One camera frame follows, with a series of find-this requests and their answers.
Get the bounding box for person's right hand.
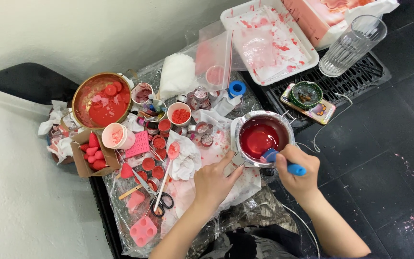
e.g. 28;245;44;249
275;145;321;199

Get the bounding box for person's left hand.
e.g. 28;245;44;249
194;151;246;213

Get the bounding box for blue silicone spatula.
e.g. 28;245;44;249
260;148;307;177

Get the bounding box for steel melting pot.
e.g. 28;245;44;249
227;110;297;177

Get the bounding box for crumpled white tissue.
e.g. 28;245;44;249
166;130;202;181

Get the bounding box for white paper with red stains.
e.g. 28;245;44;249
163;109;262;218

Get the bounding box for white spoon with pink wax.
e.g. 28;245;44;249
153;141;181;213

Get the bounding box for person's camouflage trousers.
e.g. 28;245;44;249
187;185;321;259

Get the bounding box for group of red wax tealights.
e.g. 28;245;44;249
134;119;173;192

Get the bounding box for phone in patterned case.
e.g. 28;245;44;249
280;83;337;126

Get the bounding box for pink wax block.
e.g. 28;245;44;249
127;190;146;213

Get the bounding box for white cup of red beads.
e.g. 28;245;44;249
167;102;193;127

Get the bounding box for wooden stick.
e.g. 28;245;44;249
118;183;144;201

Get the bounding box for pink round-cavity silicone mould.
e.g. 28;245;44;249
129;215;158;248

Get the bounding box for pink rectangular silicone mould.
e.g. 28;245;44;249
125;130;151;159

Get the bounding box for red cone wax piece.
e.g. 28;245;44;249
120;163;135;180

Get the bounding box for green beaded round dish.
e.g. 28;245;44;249
289;81;324;111

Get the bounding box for cluster of empty metal cups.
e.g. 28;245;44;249
176;86;221;148

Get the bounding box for clear plastic cover sheet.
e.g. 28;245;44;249
102;59;303;258

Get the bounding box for cluster of small dye bottles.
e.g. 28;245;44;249
139;94;168;122

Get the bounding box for white bottle with blue cap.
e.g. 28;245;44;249
214;81;247;116

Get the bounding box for white cup with pink residue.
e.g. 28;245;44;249
101;123;137;150

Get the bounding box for white cup with dark residue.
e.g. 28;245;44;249
131;82;155;106

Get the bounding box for bag of white wax flakes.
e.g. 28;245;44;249
158;53;197;100

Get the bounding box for cardboard box of strawberry candles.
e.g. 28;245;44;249
70;129;121;178

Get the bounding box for black metal grate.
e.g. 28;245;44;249
259;50;391;131

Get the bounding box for clear zip plastic bag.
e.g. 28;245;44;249
192;21;248;91

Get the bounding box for brass pot with red wax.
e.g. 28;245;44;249
71;72;133;130

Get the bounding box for white tray with red stains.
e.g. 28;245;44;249
220;0;320;86

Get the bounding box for clear ribbed glass tumbler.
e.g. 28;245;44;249
318;14;388;78

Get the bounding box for heap of stained white tissues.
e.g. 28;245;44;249
37;100;76;165

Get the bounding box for black curved seat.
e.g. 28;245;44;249
0;62;80;106

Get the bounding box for black-handled scissors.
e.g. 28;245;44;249
132;168;175;218

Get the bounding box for white cable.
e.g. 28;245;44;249
296;92;353;154

